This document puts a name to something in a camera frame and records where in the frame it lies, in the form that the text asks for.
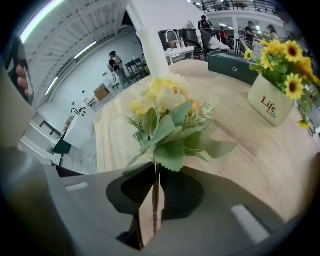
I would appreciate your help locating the yellow artificial flowers bunch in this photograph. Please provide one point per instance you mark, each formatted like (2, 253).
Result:
(165, 130)

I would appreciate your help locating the light wooden table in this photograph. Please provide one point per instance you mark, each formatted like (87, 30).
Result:
(250, 155)

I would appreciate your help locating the dark green box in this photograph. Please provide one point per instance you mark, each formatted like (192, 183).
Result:
(225, 66)

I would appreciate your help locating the potted sunflowers in cream pot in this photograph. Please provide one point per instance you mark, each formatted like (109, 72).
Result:
(272, 100)

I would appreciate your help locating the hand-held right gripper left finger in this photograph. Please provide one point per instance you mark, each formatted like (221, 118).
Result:
(95, 212)

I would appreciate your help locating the ceiling tube light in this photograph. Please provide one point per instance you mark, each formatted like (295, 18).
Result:
(52, 85)
(85, 50)
(40, 20)

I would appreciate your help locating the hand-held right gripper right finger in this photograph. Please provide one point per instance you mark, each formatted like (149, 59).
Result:
(212, 220)

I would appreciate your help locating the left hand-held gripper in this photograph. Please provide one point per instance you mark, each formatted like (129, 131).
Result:
(12, 120)

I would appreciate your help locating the small black table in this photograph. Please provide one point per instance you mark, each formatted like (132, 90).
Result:
(136, 70)

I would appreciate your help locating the black dining chair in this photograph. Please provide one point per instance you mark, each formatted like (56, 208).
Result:
(207, 41)

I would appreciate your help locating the person's left hand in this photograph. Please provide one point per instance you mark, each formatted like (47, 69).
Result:
(22, 80)

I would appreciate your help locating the white sink stand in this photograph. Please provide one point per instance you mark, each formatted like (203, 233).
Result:
(178, 50)

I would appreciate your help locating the white bag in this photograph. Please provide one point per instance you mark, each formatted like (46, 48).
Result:
(218, 44)

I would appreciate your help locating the brown cardboard box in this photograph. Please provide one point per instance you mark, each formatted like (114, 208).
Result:
(172, 44)

